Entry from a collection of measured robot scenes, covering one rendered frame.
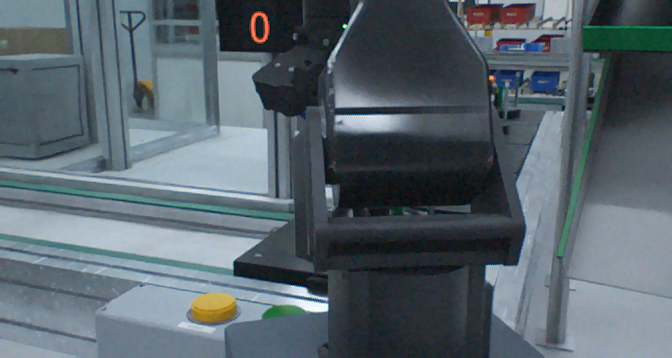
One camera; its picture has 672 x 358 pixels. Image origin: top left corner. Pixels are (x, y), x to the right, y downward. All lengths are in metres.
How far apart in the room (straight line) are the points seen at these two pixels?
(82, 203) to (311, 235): 0.84
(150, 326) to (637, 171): 0.47
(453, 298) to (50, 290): 0.56
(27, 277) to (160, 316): 0.22
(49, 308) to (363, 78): 0.57
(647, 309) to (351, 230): 0.70
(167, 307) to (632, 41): 0.46
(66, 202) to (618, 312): 0.81
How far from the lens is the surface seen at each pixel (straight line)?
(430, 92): 0.27
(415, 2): 0.28
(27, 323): 0.82
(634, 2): 0.69
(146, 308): 0.62
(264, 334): 0.35
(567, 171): 0.73
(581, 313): 0.88
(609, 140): 0.70
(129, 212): 1.02
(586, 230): 0.65
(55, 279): 0.76
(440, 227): 0.26
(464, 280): 0.28
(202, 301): 0.60
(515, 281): 0.68
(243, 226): 0.92
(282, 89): 0.53
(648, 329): 0.87
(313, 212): 0.26
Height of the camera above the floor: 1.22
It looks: 14 degrees down
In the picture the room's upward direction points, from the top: straight up
